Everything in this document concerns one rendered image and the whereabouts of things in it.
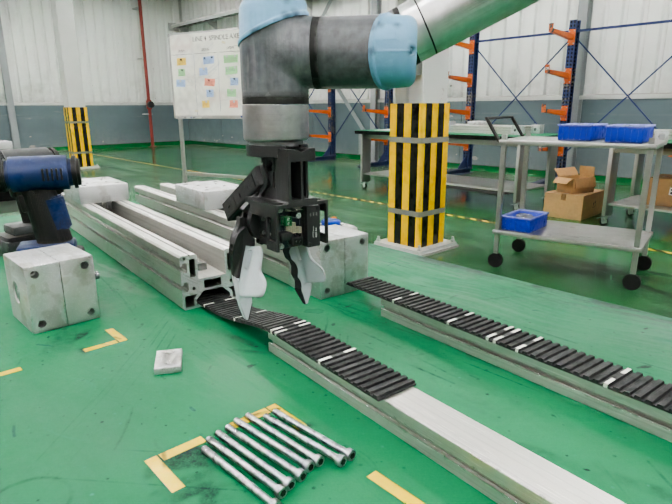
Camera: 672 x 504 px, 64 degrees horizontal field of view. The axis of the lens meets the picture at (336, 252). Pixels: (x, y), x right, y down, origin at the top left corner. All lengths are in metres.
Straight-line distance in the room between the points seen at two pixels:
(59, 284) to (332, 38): 0.50
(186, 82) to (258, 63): 6.53
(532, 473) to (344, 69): 0.41
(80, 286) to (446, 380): 0.52
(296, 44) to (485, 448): 0.42
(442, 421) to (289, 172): 0.29
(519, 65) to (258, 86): 8.80
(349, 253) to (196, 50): 6.25
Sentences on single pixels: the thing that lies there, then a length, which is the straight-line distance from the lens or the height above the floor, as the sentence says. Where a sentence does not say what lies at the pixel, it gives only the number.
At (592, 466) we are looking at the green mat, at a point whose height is 0.78.
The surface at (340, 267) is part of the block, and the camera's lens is 0.87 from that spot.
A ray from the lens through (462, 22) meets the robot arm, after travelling 0.72.
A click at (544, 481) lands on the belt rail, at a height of 0.81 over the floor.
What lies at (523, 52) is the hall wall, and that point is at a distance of 9.28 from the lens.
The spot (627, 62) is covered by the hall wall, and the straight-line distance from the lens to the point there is 8.61.
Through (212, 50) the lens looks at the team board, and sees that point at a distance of 6.87.
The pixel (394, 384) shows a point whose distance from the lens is 0.55.
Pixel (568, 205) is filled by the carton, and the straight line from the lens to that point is 5.75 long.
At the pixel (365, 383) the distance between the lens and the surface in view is 0.55.
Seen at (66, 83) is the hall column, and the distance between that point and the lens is 10.98.
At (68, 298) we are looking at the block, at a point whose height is 0.82.
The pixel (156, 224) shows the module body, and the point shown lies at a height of 0.85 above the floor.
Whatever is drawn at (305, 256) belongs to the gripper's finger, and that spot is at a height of 0.90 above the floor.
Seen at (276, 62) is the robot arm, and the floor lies 1.12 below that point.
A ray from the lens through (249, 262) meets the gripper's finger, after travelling 0.65.
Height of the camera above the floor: 1.08
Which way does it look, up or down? 15 degrees down
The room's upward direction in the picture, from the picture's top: straight up
